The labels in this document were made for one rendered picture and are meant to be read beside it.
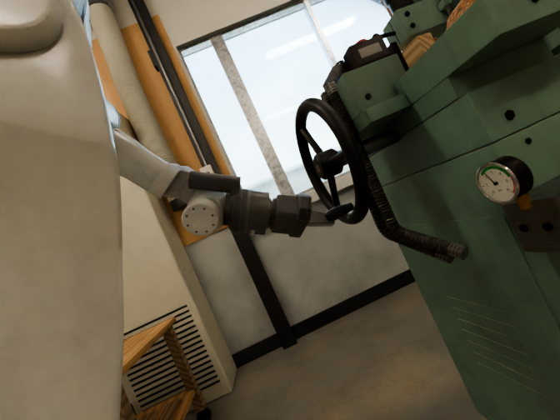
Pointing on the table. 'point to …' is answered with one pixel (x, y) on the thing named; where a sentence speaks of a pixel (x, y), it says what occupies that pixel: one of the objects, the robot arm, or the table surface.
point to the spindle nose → (397, 4)
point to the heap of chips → (458, 11)
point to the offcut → (412, 52)
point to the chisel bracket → (417, 22)
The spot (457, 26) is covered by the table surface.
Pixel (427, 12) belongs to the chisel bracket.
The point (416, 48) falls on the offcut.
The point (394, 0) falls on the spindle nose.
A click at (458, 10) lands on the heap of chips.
